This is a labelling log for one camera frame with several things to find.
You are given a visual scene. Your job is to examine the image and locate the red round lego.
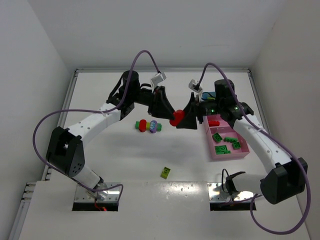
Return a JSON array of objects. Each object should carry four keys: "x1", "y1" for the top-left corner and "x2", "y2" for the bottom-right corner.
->
[
  {"x1": 169, "y1": 109, "x2": 185, "y2": 127},
  {"x1": 138, "y1": 119, "x2": 147, "y2": 133}
]

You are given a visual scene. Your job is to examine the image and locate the red square lego brick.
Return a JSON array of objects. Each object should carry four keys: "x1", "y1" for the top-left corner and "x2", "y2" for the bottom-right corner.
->
[{"x1": 208, "y1": 120, "x2": 220, "y2": 127}]

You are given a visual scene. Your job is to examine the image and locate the green base plate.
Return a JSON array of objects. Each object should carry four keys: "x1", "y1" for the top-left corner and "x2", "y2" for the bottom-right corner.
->
[{"x1": 135, "y1": 121, "x2": 162, "y2": 132}]

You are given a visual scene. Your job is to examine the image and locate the green lego plate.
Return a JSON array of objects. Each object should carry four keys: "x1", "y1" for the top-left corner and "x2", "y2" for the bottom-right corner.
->
[{"x1": 223, "y1": 137, "x2": 239, "y2": 143}]

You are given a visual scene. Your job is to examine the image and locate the large green plate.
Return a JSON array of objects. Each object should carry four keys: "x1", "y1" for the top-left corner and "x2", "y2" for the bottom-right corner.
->
[{"x1": 214, "y1": 145, "x2": 231, "y2": 155}]

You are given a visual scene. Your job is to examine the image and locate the yellow-green lego brick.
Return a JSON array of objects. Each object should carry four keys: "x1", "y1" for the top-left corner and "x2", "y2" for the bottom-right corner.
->
[{"x1": 160, "y1": 167, "x2": 171, "y2": 180}]

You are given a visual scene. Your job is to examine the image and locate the purple paw lego piece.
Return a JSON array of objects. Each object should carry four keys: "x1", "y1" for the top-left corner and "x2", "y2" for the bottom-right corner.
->
[{"x1": 149, "y1": 120, "x2": 158, "y2": 134}]

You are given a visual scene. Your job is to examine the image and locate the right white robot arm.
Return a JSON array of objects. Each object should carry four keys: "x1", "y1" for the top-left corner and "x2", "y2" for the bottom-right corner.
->
[{"x1": 177, "y1": 79, "x2": 309, "y2": 205}]

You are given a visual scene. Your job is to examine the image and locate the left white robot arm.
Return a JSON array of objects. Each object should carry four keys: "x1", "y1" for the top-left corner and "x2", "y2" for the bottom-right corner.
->
[{"x1": 46, "y1": 70, "x2": 175, "y2": 193}]

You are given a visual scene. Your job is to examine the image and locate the small pink container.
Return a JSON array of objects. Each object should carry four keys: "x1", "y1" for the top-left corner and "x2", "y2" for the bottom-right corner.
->
[{"x1": 203, "y1": 114, "x2": 229, "y2": 131}]

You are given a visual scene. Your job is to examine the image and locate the large pink container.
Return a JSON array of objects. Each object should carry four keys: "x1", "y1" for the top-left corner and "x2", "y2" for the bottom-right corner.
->
[{"x1": 206, "y1": 126, "x2": 250, "y2": 161}]

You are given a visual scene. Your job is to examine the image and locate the green square lego in bin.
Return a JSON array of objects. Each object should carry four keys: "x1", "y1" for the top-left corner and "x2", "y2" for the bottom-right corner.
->
[{"x1": 232, "y1": 141, "x2": 241, "y2": 150}]

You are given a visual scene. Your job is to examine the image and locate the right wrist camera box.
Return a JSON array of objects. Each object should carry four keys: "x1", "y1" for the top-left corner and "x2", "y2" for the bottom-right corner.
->
[{"x1": 188, "y1": 79, "x2": 203, "y2": 95}]

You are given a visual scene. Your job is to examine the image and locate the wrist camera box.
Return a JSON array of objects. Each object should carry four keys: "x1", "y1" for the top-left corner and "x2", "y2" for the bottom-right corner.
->
[
  {"x1": 150, "y1": 72, "x2": 167, "y2": 88},
  {"x1": 188, "y1": 79, "x2": 203, "y2": 95}
]

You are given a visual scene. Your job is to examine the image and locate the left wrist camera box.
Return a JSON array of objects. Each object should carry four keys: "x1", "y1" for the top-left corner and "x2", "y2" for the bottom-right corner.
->
[{"x1": 150, "y1": 72, "x2": 167, "y2": 88}]

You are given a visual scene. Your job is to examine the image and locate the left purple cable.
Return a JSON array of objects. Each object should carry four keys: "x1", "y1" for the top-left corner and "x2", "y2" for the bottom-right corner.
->
[{"x1": 32, "y1": 49, "x2": 162, "y2": 201}]

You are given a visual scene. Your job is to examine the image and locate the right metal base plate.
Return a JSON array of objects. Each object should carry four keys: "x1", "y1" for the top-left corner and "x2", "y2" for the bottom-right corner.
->
[{"x1": 207, "y1": 182, "x2": 254, "y2": 204}]

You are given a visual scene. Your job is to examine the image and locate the metal base plate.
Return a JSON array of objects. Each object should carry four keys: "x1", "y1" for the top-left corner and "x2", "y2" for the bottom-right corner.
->
[
  {"x1": 207, "y1": 182, "x2": 254, "y2": 204},
  {"x1": 74, "y1": 182, "x2": 122, "y2": 204}
]

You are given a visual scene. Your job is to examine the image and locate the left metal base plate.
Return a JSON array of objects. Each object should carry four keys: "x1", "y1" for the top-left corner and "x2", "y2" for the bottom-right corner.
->
[{"x1": 74, "y1": 182, "x2": 122, "y2": 204}]

